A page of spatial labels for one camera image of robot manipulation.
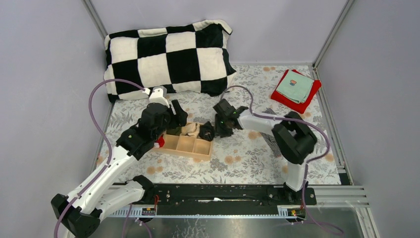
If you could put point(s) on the mint green folded cloth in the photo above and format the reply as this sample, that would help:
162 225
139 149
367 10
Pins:
295 87

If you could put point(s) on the red folded garment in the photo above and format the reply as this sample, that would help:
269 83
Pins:
300 108

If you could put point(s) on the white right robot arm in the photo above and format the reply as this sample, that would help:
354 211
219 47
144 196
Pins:
293 137

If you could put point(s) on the red rolled sock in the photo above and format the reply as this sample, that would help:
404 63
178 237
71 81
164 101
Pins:
159 142

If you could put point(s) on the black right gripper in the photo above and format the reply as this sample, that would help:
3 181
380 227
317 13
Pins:
220 132

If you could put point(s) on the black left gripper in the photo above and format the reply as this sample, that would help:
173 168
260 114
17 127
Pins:
181 115

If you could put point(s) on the grey striped underwear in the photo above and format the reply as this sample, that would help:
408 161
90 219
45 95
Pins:
271 142

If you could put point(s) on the black white checkered pillow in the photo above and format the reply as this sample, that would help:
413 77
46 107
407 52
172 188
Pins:
178 58

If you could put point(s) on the wooden divided organizer box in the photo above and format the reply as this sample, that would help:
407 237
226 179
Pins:
185 146

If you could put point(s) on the beige rolled sock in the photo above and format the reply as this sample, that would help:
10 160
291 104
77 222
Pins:
191 130

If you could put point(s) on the dark green rolled sock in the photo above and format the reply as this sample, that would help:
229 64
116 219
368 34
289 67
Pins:
175 131

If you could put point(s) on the floral patterned bed sheet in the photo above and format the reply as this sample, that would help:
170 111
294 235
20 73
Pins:
243 158

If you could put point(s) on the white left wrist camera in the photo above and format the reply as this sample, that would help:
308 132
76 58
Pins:
158 96

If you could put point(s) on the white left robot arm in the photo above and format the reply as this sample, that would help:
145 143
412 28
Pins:
82 210

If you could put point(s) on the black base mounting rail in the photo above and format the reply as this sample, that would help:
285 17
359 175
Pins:
224 199

